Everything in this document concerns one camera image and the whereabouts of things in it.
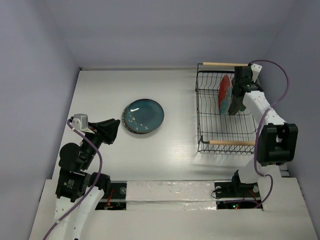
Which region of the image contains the black wire dish rack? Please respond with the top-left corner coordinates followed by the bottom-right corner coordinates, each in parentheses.
top-left (195, 63), bottom-right (258, 155)

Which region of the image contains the blue white floral plate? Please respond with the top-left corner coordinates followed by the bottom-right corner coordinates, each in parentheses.
top-left (121, 105), bottom-right (150, 135)

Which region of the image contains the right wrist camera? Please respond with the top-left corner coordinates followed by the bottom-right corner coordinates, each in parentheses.
top-left (250, 63), bottom-right (263, 83)

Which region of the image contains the grey deer snowflake plate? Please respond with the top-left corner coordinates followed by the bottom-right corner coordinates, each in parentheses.
top-left (228, 77), bottom-right (246, 116)

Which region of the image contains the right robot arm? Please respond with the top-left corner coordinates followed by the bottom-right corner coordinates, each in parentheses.
top-left (228, 63), bottom-right (298, 203)

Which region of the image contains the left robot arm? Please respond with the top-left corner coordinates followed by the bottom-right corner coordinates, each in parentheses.
top-left (45, 114), bottom-right (121, 240)

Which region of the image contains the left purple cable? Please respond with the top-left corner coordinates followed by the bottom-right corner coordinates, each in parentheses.
top-left (42, 118), bottom-right (103, 240)

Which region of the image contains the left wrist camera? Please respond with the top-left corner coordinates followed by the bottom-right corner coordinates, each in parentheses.
top-left (71, 113), bottom-right (90, 132)

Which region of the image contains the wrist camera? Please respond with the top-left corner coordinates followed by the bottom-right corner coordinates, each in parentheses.
top-left (250, 63), bottom-right (263, 83)
top-left (71, 113), bottom-right (90, 132)

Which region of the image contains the teal blue plate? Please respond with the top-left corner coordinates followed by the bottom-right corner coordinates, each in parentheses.
top-left (129, 98), bottom-right (165, 134)

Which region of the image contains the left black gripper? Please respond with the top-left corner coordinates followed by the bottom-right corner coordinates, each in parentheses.
top-left (81, 117), bottom-right (121, 168)

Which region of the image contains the red teal flower plate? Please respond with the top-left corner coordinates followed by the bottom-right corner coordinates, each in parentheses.
top-left (218, 75), bottom-right (233, 115)

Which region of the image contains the white front platform board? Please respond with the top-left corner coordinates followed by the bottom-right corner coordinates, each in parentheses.
top-left (30, 178), bottom-right (317, 240)

